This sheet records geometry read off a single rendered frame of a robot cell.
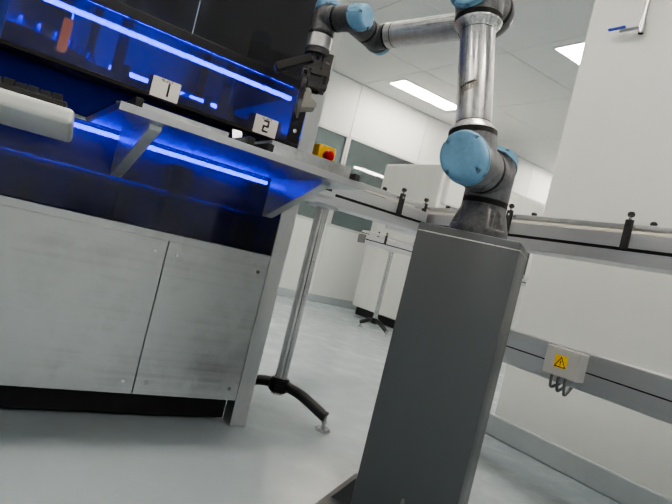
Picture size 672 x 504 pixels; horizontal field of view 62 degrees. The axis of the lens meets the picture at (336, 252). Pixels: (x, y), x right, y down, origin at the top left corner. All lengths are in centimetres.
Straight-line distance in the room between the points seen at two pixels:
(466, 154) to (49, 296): 120
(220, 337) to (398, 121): 645
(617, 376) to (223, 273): 126
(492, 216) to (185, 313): 100
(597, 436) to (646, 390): 79
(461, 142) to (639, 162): 146
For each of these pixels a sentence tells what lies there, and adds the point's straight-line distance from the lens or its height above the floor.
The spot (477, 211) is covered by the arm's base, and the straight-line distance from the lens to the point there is 145.
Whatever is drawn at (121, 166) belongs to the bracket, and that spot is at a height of 76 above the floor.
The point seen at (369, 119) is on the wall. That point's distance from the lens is 781.
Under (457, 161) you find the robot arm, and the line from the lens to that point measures 135.
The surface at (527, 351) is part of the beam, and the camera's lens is 207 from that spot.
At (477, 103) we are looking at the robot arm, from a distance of 141.
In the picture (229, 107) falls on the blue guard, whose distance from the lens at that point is 189.
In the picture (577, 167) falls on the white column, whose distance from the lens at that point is 286.
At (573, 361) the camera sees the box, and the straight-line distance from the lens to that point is 192.
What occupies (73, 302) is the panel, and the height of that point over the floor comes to 35.
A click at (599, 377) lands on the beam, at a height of 49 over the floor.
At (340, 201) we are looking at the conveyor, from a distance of 220.
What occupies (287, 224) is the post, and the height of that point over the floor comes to 72.
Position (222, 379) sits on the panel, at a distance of 199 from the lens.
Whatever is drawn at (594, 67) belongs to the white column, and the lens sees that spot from 303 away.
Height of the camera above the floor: 66
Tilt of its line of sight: level
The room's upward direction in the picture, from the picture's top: 14 degrees clockwise
